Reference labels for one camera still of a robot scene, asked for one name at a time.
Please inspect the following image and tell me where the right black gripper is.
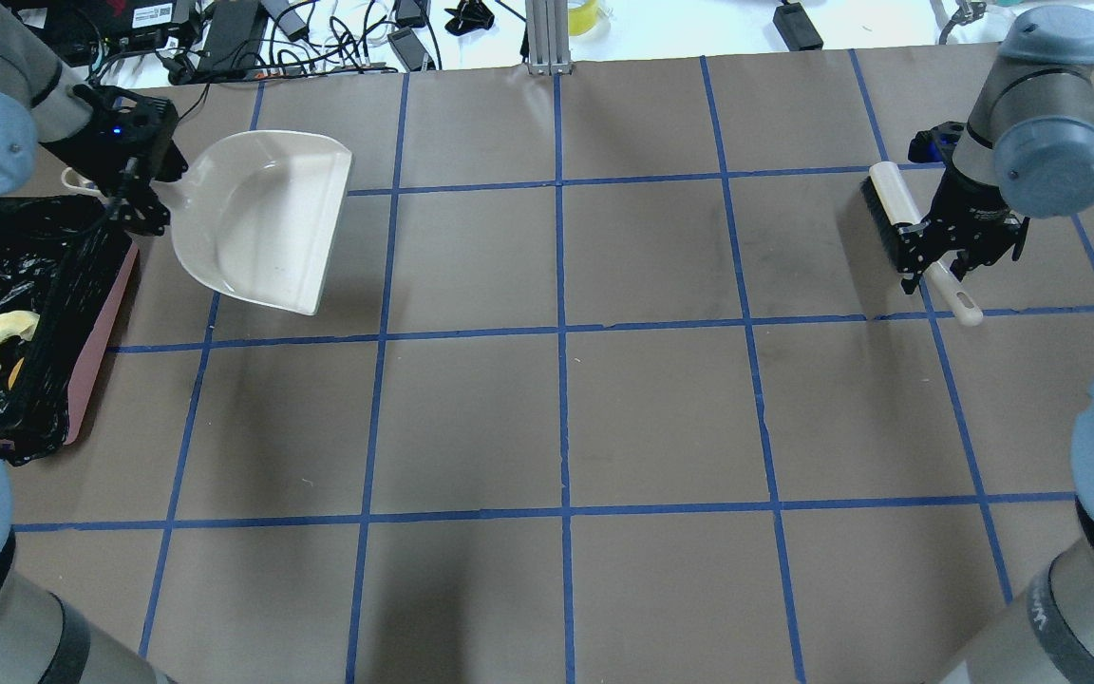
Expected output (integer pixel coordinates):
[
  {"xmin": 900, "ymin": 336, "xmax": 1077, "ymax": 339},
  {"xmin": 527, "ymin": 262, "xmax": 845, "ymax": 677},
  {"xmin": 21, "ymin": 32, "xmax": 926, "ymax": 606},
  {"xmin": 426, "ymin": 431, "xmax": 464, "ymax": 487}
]
[{"xmin": 895, "ymin": 161, "xmax": 1029, "ymax": 295}]

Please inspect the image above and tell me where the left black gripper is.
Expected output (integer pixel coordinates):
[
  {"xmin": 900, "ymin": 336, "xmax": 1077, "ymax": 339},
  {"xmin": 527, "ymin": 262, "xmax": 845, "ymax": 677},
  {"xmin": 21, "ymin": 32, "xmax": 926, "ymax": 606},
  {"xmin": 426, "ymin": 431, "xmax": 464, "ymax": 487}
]
[{"xmin": 70, "ymin": 84, "xmax": 188, "ymax": 237}]

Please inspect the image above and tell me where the beige hand brush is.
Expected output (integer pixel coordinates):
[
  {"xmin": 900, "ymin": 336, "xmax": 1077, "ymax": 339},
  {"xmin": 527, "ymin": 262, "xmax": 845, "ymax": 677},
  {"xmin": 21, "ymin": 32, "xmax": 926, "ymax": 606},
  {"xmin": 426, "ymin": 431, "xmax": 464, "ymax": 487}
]
[{"xmin": 860, "ymin": 161, "xmax": 985, "ymax": 328}]

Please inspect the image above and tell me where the beige plastic dustpan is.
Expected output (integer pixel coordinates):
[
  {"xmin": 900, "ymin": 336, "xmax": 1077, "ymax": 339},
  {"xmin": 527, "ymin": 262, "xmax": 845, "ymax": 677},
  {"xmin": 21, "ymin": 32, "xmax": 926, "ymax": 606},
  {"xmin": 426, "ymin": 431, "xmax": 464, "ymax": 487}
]
[{"xmin": 61, "ymin": 129, "xmax": 354, "ymax": 316}]

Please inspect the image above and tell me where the yellow lemon toy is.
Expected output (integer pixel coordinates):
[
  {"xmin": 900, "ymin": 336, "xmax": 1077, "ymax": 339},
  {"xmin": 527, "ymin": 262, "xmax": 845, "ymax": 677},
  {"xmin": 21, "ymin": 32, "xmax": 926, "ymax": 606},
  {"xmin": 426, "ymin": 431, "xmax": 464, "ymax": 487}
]
[{"xmin": 5, "ymin": 356, "xmax": 25, "ymax": 390}]

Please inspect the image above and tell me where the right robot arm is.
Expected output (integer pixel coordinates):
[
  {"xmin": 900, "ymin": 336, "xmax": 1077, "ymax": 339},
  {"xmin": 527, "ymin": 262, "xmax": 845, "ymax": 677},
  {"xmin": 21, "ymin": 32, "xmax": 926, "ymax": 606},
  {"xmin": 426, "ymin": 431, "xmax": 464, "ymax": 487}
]
[{"xmin": 862, "ymin": 5, "xmax": 1094, "ymax": 683}]

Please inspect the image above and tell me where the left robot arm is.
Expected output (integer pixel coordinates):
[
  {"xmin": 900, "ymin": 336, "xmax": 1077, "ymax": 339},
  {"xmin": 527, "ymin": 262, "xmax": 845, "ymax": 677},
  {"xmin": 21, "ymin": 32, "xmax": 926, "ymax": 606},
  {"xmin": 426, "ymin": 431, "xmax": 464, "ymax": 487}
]
[{"xmin": 0, "ymin": 5, "xmax": 187, "ymax": 683}]

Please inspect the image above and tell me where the black lined trash bin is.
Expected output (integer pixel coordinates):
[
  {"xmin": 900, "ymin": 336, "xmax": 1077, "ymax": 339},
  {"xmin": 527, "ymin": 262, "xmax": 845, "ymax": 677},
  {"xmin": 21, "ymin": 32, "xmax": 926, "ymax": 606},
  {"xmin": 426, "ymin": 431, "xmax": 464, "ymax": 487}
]
[{"xmin": 0, "ymin": 195, "xmax": 133, "ymax": 465}]

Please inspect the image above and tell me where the black power adapter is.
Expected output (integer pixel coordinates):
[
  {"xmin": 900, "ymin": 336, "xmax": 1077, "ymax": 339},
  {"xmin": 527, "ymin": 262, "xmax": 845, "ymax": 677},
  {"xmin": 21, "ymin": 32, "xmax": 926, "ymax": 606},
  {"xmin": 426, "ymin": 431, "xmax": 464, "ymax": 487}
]
[{"xmin": 194, "ymin": 1, "xmax": 264, "ymax": 82}]

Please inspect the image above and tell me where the small black power brick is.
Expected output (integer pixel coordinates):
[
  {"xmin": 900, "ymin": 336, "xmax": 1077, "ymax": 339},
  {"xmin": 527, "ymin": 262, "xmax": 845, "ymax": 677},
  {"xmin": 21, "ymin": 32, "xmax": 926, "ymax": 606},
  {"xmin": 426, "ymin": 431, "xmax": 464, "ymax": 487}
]
[{"xmin": 772, "ymin": 1, "xmax": 824, "ymax": 53}]

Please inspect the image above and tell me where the yellow tape roll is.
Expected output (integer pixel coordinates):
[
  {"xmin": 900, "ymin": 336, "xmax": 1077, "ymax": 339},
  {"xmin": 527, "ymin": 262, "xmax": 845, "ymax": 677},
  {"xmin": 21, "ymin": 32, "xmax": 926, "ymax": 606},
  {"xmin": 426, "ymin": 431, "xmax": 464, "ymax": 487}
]
[{"xmin": 566, "ymin": 0, "xmax": 608, "ymax": 38}]

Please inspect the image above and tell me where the aluminium frame post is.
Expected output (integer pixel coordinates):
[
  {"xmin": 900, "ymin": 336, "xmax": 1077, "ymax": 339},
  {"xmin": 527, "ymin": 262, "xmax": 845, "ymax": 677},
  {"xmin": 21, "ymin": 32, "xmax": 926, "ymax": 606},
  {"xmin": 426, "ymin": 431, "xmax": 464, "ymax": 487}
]
[{"xmin": 525, "ymin": 0, "xmax": 574, "ymax": 76}]

